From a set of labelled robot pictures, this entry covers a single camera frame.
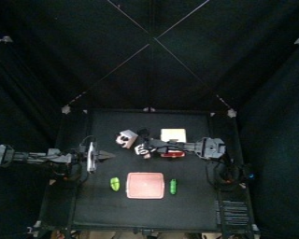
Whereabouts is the white printed label sticker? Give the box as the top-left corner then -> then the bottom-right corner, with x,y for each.
221,199 -> 251,227

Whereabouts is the black coiled cable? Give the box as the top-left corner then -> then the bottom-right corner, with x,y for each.
206,158 -> 246,191

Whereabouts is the pink square plate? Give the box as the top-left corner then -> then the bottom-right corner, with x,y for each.
126,172 -> 166,200

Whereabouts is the wooden box with red drawer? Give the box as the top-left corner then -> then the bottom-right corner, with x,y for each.
159,128 -> 188,159

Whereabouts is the thin white cord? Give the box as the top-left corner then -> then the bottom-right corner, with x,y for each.
105,0 -> 233,108
65,0 -> 211,105

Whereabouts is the dark green toy cucumber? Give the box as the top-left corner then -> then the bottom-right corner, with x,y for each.
168,178 -> 179,196

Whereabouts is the light green toy vegetable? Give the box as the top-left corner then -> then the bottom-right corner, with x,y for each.
110,176 -> 122,192

